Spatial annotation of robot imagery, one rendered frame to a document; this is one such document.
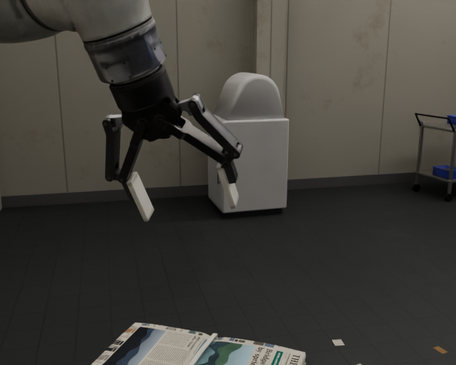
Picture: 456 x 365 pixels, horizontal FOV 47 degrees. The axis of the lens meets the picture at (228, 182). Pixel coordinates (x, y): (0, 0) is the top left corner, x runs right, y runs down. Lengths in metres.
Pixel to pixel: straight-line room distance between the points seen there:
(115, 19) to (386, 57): 5.86
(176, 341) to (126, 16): 0.69
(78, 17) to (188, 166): 5.18
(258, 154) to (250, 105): 0.47
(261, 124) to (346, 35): 1.73
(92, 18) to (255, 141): 4.37
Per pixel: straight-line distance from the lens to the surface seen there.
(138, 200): 0.76
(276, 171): 5.09
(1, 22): 0.71
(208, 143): 0.69
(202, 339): 1.11
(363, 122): 6.35
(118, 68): 0.64
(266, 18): 5.58
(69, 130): 5.64
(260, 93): 4.95
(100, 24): 0.63
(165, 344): 1.10
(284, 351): 1.08
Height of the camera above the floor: 1.60
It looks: 14 degrees down
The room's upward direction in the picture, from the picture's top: straight up
